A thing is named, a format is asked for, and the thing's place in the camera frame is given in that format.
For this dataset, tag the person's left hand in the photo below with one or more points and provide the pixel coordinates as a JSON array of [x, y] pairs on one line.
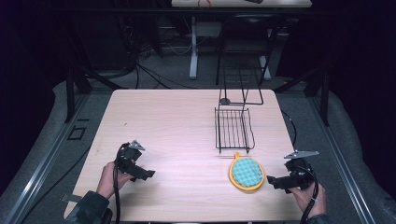
[[109, 182]]

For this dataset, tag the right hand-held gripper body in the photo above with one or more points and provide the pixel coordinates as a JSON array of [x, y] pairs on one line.
[[299, 169]]

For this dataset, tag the white desk leg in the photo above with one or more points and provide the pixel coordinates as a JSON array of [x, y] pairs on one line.
[[265, 68], [193, 49]]

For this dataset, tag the black metal stand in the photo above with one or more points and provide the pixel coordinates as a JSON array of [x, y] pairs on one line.
[[71, 93], [325, 96]]

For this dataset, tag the grey tape strip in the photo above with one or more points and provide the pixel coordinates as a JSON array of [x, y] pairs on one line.
[[71, 198]]

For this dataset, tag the aluminium floor rail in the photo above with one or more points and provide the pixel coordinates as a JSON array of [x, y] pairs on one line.
[[40, 168], [342, 161]]

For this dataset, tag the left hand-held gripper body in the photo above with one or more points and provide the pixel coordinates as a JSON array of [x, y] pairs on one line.
[[128, 155]]

